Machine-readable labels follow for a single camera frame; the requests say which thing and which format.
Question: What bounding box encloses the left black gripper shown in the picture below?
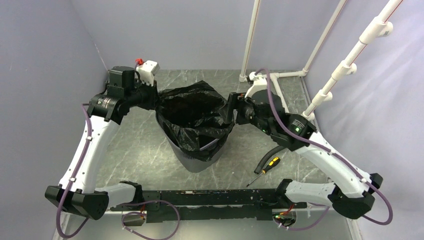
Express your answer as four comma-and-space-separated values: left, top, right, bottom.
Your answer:
125, 77, 162, 111

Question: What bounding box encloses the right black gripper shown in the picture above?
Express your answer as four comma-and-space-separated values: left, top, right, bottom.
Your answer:
218, 91, 273, 136

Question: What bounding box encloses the black trash bag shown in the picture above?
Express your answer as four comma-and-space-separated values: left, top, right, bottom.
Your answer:
155, 80, 235, 153

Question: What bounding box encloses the grey mesh trash bin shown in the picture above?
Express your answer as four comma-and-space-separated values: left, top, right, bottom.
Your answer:
155, 113, 229, 173

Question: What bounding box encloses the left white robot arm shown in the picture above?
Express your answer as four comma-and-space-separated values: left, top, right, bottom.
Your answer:
44, 61, 160, 220

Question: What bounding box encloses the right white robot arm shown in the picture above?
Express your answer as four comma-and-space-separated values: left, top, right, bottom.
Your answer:
223, 90, 383, 219

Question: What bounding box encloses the yellow black screwdriver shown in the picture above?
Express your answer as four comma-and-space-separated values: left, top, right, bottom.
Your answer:
246, 157, 281, 187

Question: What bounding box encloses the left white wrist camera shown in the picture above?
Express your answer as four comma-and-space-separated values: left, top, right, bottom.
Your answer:
135, 58, 160, 87

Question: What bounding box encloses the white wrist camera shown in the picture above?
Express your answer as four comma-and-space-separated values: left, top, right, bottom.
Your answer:
244, 71, 268, 99
135, 58, 160, 87

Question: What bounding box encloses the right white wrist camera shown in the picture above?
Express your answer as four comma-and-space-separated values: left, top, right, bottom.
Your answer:
244, 71, 268, 99

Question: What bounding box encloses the black corrugated hose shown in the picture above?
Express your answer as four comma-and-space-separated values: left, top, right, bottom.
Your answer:
254, 145, 288, 175

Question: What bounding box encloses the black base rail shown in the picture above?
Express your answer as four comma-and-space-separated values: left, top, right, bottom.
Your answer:
109, 188, 307, 223

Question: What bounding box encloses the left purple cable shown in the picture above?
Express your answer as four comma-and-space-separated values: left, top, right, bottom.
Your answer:
55, 61, 181, 240

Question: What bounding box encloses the white PVC pipe frame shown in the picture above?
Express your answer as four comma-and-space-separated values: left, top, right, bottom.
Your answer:
242, 0, 421, 123

